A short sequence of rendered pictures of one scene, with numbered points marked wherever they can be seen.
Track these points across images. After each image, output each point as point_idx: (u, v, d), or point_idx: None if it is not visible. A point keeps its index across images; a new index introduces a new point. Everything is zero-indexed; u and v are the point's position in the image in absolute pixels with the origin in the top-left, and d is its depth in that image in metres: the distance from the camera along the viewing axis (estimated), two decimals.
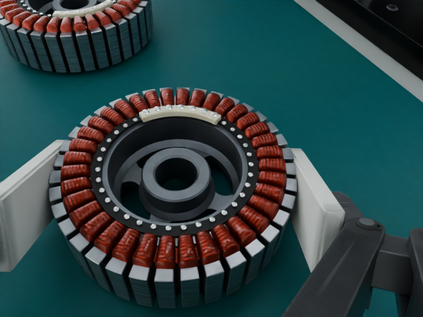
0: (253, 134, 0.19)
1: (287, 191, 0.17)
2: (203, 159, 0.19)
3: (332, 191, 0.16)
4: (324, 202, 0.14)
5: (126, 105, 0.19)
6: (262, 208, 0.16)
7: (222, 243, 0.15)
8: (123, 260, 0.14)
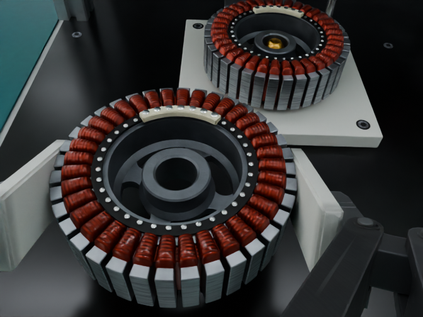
0: (253, 134, 0.19)
1: (287, 191, 0.17)
2: (203, 159, 0.19)
3: (331, 191, 0.16)
4: (323, 202, 0.14)
5: (126, 105, 0.19)
6: (262, 207, 0.16)
7: (222, 243, 0.15)
8: (124, 260, 0.14)
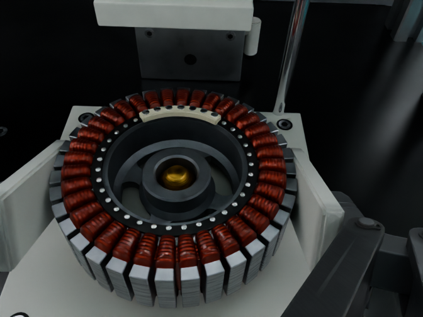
0: (253, 134, 0.19)
1: (287, 191, 0.17)
2: (203, 159, 0.19)
3: (332, 191, 0.16)
4: (323, 202, 0.14)
5: (126, 105, 0.19)
6: (262, 207, 0.16)
7: (222, 243, 0.15)
8: (124, 260, 0.14)
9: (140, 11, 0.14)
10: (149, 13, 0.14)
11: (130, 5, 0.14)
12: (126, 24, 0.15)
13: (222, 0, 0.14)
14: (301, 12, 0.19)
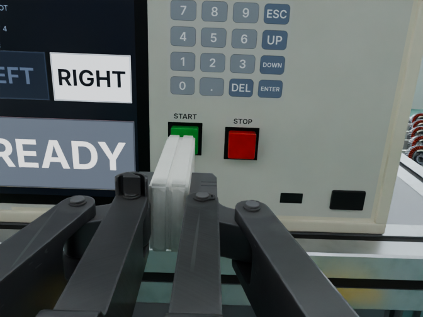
0: None
1: None
2: None
3: (204, 172, 0.18)
4: (173, 179, 0.15)
5: None
6: None
7: None
8: None
9: None
10: None
11: None
12: None
13: None
14: None
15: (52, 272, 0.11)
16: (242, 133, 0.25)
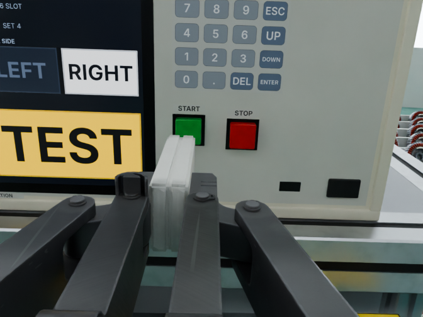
0: None
1: None
2: None
3: (204, 172, 0.18)
4: (173, 179, 0.15)
5: None
6: None
7: None
8: None
9: None
10: None
11: None
12: None
13: None
14: None
15: (52, 272, 0.11)
16: (242, 124, 0.26)
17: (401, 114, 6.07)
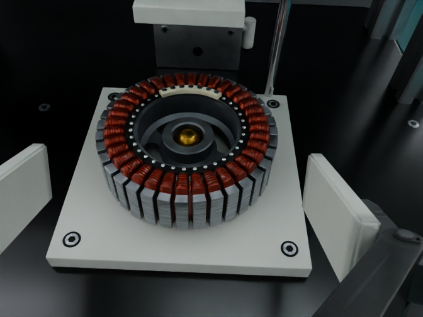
0: (245, 106, 0.25)
1: (270, 146, 0.23)
2: (208, 125, 0.25)
3: (359, 199, 0.16)
4: (357, 213, 0.13)
5: (149, 85, 0.25)
6: (251, 156, 0.22)
7: (222, 178, 0.21)
8: (153, 189, 0.20)
9: (165, 12, 0.20)
10: (171, 14, 0.20)
11: (158, 9, 0.20)
12: (154, 22, 0.21)
13: (223, 5, 0.20)
14: (284, 14, 0.25)
15: None
16: None
17: None
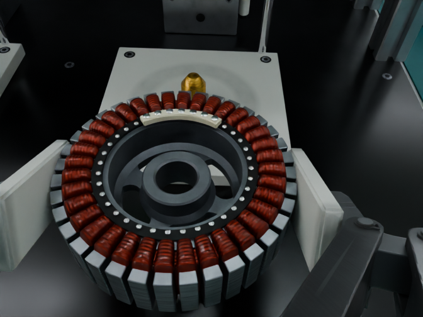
0: (253, 138, 0.19)
1: (287, 195, 0.17)
2: (203, 163, 0.19)
3: (331, 191, 0.16)
4: (323, 202, 0.14)
5: (127, 109, 0.20)
6: (261, 212, 0.16)
7: (221, 248, 0.15)
8: (123, 264, 0.14)
9: None
10: None
11: None
12: None
13: None
14: None
15: None
16: None
17: None
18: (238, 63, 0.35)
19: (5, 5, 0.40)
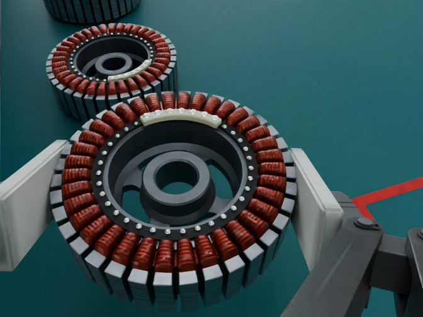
0: (253, 138, 0.19)
1: (287, 195, 0.17)
2: (203, 163, 0.19)
3: (331, 191, 0.16)
4: (323, 202, 0.14)
5: (127, 109, 0.20)
6: (261, 212, 0.16)
7: (221, 247, 0.15)
8: (123, 263, 0.14)
9: None
10: None
11: None
12: None
13: None
14: None
15: None
16: None
17: None
18: None
19: None
